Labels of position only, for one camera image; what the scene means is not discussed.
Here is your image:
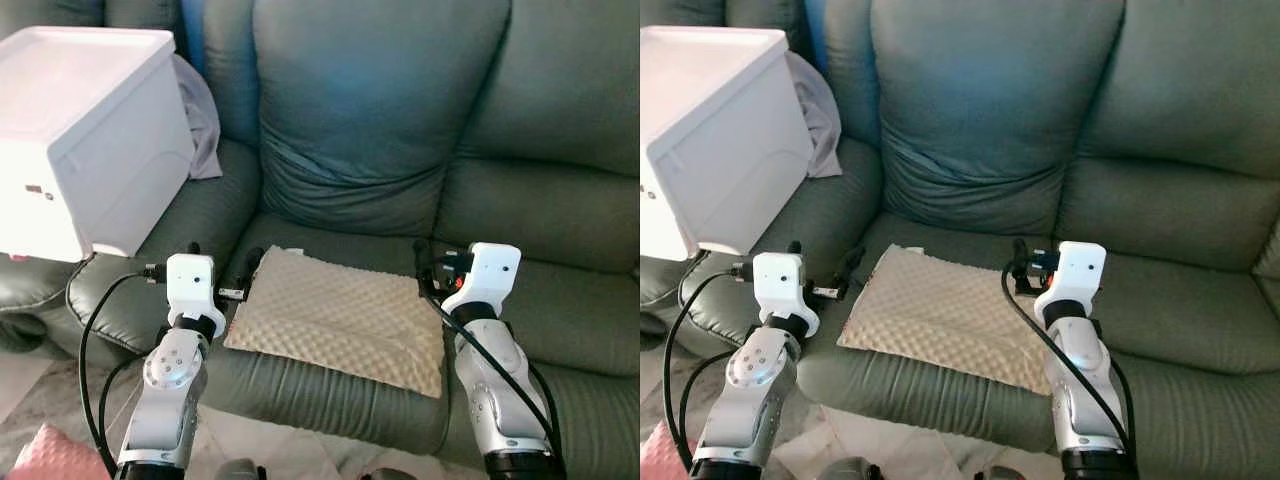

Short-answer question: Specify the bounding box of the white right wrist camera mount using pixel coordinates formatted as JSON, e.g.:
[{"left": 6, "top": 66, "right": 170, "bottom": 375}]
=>
[
  {"left": 455, "top": 243, "right": 522, "bottom": 321},
  {"left": 1035, "top": 241, "right": 1109, "bottom": 317}
]

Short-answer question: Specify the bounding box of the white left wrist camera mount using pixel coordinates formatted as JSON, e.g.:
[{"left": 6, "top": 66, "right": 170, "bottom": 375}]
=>
[
  {"left": 166, "top": 253, "right": 217, "bottom": 327},
  {"left": 752, "top": 253, "right": 807, "bottom": 323}
]

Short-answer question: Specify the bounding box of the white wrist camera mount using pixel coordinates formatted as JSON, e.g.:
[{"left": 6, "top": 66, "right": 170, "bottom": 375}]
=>
[
  {"left": 166, "top": 253, "right": 217, "bottom": 327},
  {"left": 752, "top": 253, "right": 807, "bottom": 323},
  {"left": 1035, "top": 241, "right": 1109, "bottom": 317},
  {"left": 455, "top": 243, "right": 522, "bottom": 321}
]

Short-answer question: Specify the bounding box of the beige dotted pillow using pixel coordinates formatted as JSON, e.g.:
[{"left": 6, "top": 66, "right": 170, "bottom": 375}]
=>
[
  {"left": 836, "top": 243, "right": 1056, "bottom": 396},
  {"left": 222, "top": 245, "right": 448, "bottom": 399}
]

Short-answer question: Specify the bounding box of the green leather sofa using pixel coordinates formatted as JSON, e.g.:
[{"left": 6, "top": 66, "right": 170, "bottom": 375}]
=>
[
  {"left": 0, "top": 0, "right": 641, "bottom": 471},
  {"left": 640, "top": 0, "right": 1280, "bottom": 480}
]

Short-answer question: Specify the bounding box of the pink pillow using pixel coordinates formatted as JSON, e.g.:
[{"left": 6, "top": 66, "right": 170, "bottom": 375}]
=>
[
  {"left": 640, "top": 420, "right": 693, "bottom": 480},
  {"left": 5, "top": 423, "right": 111, "bottom": 480}
]

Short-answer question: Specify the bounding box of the short black left arm cable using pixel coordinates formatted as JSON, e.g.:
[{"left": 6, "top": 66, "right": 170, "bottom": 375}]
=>
[
  {"left": 97, "top": 355, "right": 151, "bottom": 446},
  {"left": 678, "top": 350, "right": 733, "bottom": 441}
]

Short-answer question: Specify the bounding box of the blue cloth strip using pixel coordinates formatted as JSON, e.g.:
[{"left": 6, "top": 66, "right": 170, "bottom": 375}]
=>
[{"left": 180, "top": 0, "right": 206, "bottom": 76}]

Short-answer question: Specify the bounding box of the grey cloth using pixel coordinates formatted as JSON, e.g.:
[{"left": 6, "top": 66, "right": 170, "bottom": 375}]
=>
[
  {"left": 785, "top": 50, "right": 844, "bottom": 179},
  {"left": 172, "top": 55, "right": 223, "bottom": 181}
]

